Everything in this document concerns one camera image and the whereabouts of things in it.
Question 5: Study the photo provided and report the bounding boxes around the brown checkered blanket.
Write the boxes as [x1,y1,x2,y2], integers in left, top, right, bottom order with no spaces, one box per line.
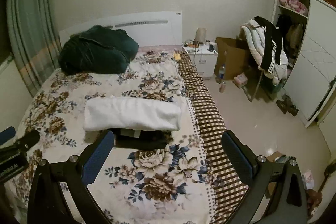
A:
[177,51,247,223]

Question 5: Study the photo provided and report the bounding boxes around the large open cardboard box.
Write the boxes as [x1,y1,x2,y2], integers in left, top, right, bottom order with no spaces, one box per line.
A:
[214,37,250,80]

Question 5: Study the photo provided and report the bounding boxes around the pink folded quilt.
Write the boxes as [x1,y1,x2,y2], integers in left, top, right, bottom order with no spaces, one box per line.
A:
[279,0,308,15]

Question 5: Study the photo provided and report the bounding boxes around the folded black white garment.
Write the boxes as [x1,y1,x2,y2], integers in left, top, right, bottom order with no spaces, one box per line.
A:
[111,128,174,151]

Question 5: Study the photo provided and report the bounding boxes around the pink tissue pack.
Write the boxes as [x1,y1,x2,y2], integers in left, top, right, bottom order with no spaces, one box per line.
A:
[233,73,248,89]

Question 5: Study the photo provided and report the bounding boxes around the white bed headboard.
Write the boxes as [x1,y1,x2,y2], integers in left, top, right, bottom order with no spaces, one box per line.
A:
[59,11,183,47]

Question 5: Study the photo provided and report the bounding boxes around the plastic water bottle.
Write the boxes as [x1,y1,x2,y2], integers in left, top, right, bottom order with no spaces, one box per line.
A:
[218,65,226,81]

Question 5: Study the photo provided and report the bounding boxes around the dark green velvet duvet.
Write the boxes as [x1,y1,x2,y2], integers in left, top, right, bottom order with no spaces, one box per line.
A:
[59,25,139,75]

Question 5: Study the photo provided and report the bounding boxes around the white knit sweater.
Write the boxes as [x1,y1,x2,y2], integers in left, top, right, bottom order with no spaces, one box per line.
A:
[83,97,181,131]

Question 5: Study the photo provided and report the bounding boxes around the beige cylindrical lamp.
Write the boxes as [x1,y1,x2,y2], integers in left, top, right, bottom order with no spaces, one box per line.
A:
[195,27,207,43]

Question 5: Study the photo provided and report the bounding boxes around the white wardrobe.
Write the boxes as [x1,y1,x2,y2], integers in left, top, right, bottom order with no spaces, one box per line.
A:
[272,0,335,126]

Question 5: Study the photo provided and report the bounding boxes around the green curtain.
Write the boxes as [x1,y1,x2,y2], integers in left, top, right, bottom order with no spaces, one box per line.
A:
[6,0,61,96]

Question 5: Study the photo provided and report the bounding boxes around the black jacket white stripes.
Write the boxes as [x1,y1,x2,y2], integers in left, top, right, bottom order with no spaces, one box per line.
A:
[254,16,283,73]

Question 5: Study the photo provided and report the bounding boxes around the white bedside table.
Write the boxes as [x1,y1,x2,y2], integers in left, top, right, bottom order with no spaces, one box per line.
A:
[182,44,218,79]

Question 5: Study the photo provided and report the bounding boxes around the dark shoes pair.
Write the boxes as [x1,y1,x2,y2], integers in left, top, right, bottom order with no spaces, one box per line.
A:
[276,94,299,117]

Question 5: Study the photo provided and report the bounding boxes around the small glass jar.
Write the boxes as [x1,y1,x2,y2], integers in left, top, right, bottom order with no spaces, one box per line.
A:
[219,81,226,93]

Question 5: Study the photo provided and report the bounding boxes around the yellow object on bed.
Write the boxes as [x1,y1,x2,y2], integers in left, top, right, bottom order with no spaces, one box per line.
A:
[174,53,181,61]

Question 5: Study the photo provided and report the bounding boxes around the small cardboard box with clothes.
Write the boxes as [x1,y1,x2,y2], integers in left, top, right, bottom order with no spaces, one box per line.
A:
[266,151,291,163]

